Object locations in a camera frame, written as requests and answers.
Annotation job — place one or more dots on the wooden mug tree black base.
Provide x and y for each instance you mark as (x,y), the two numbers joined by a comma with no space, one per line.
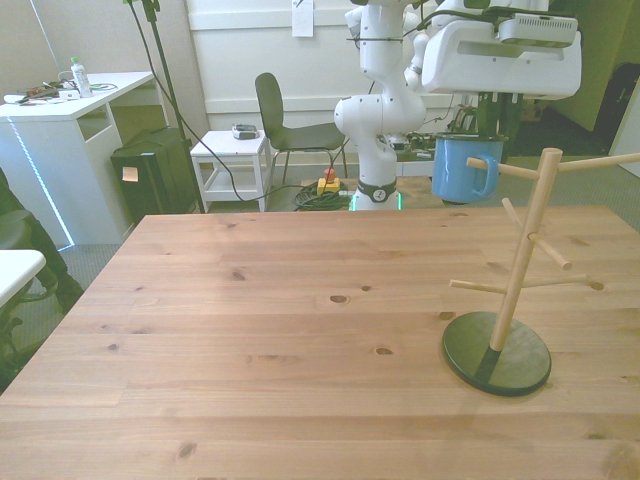
(520,365)

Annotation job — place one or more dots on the yellow red emergency stop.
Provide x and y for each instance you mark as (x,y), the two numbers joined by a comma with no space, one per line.
(329,186)

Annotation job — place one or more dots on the white paper sheet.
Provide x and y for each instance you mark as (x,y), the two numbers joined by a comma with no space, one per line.
(302,17)

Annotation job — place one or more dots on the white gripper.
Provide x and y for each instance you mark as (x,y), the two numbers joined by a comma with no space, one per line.
(500,70)

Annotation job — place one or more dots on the black tripod stand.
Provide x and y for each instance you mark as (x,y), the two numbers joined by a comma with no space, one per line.
(186,150)

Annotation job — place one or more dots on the grey device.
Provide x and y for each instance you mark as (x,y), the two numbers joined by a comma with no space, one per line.
(245,132)

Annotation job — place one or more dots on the white desk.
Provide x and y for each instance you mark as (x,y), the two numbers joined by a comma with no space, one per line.
(50,150)

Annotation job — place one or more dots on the small white box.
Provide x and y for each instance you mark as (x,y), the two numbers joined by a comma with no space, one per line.
(69,93)

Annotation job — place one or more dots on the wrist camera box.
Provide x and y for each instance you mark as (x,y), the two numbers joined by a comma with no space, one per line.
(540,27)

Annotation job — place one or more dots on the black computer tower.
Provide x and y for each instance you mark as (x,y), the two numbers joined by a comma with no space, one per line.
(155,175)

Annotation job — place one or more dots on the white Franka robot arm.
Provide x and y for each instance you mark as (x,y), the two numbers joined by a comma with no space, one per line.
(380,115)

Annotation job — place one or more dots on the blue enamel mug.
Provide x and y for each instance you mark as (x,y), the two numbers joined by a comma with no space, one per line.
(455,170)

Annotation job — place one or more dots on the person leg dark trousers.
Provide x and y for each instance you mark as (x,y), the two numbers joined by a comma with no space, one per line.
(50,260)

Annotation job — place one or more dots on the white side table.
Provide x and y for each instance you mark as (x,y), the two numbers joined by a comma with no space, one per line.
(230,145)

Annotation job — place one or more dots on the orange sticky note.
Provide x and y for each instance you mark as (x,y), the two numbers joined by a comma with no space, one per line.
(130,173)

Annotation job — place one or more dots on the white round tabletop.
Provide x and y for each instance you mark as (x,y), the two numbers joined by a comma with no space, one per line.
(17,270)

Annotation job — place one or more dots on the black chair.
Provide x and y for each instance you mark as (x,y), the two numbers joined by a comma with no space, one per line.
(270,110)

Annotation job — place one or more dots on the clear plastic bottle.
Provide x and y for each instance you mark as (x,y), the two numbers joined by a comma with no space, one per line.
(81,80)

